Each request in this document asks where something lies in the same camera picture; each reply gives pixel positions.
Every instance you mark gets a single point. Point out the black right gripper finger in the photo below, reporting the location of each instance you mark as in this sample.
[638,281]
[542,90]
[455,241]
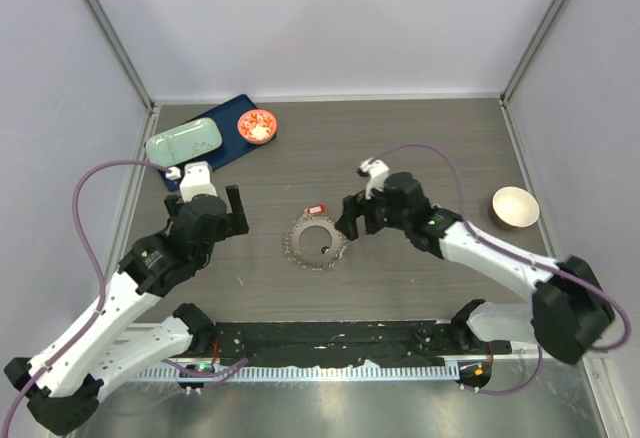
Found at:
[373,213]
[347,222]

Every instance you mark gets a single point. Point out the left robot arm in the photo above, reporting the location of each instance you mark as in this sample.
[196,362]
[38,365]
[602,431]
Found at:
[65,383]

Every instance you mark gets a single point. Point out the red cream bowl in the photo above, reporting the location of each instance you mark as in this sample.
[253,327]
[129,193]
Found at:
[513,208]

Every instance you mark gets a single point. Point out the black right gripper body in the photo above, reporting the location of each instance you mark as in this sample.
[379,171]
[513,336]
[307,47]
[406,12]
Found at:
[398,219]

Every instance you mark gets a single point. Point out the aluminium frame post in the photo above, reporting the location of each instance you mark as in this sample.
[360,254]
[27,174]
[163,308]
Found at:
[108,32]
[535,43]

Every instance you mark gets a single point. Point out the left aluminium frame post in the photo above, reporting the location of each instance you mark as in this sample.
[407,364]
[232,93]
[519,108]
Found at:
[108,32]

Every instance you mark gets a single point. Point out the white slotted cable duct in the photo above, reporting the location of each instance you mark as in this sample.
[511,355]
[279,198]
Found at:
[368,371]

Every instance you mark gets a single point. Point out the pale green oblong dish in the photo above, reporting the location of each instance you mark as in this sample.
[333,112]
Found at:
[183,143]

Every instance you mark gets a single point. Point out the right aluminium frame post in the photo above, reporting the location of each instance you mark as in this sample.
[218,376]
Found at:
[535,43]

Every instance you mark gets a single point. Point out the dark blue tray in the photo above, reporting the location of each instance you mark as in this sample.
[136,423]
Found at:
[233,146]

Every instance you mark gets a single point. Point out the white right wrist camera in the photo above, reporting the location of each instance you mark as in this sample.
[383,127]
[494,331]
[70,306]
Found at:
[375,171]

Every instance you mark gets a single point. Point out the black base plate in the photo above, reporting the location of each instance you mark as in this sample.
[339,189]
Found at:
[389,344]

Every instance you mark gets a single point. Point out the orange patterned small bowl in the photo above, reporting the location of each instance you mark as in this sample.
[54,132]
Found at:
[257,126]

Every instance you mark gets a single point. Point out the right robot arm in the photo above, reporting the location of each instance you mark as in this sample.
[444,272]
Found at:
[564,310]

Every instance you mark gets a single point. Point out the metal disc keyring holder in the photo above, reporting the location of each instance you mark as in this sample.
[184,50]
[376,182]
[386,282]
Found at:
[313,242]

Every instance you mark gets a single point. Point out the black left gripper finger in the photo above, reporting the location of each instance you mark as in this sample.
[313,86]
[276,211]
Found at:
[172,204]
[238,224]

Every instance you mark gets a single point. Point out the red key tag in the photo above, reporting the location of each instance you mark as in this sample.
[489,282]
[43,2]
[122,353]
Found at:
[316,209]

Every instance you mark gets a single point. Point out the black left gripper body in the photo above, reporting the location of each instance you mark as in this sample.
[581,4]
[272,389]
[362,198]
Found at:
[206,250]

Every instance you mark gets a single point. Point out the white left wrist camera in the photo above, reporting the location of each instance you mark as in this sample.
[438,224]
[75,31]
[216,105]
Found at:
[194,180]

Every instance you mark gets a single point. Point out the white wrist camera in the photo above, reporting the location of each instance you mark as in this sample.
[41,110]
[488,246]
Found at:
[194,180]
[375,171]

